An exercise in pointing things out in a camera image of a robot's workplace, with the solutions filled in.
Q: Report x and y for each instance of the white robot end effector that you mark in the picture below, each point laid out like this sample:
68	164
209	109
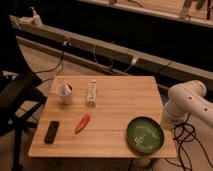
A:
171	116

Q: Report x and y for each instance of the green ceramic bowl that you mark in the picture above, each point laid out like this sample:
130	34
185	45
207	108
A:
144	135

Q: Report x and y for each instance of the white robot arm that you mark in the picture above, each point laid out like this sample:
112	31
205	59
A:
188	97

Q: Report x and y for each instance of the white tube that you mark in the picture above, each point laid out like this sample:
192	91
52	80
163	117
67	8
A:
91	94

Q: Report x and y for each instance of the grey metal beam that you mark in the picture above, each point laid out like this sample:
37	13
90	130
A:
168	68

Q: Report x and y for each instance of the white paper cup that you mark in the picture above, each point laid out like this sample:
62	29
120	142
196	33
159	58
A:
64	91

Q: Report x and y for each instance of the black remote control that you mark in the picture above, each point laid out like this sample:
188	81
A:
51	132

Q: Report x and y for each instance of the black chair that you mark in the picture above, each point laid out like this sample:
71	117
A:
22	88

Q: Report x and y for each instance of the white object on beam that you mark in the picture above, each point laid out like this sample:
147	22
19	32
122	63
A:
34	20

